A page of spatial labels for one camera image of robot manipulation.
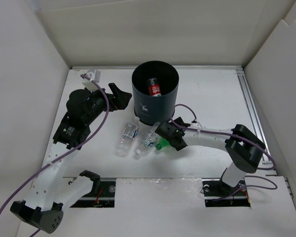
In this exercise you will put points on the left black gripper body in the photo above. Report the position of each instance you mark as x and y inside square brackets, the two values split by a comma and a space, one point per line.
[98, 101]

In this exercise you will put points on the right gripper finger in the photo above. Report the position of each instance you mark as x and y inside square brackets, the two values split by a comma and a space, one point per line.
[165, 129]
[178, 143]

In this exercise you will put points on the green plastic bottle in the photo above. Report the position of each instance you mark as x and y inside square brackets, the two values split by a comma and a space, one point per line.
[162, 144]

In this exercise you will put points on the clear bottle green blue label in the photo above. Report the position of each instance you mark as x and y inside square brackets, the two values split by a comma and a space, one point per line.
[147, 141]

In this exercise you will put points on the clear bottle red label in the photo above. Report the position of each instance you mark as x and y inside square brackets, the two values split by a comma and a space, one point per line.
[153, 87]

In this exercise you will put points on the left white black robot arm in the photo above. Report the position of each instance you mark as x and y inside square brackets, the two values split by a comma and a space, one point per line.
[43, 207]

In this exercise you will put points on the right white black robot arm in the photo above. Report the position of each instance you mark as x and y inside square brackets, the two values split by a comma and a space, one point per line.
[244, 148]

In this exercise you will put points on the dark blue cylindrical bin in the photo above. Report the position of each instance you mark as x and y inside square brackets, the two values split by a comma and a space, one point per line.
[152, 109]

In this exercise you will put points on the clear bottle orange blue label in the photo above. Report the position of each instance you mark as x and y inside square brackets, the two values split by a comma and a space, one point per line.
[129, 134]

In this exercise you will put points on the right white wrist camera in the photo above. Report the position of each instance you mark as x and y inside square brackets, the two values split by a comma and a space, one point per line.
[196, 123]

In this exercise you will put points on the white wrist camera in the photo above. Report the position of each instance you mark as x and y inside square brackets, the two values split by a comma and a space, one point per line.
[89, 78]
[196, 123]

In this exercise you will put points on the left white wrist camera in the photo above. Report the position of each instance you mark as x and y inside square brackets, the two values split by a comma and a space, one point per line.
[89, 78]

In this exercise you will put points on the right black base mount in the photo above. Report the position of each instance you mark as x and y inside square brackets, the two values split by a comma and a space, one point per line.
[218, 194]

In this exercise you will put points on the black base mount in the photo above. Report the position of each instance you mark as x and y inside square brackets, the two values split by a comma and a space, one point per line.
[103, 198]
[218, 194]

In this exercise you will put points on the aluminium rail right side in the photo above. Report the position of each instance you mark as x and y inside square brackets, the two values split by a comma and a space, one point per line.
[255, 121]

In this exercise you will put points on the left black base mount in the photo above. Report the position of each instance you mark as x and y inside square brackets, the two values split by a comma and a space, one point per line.
[103, 198]

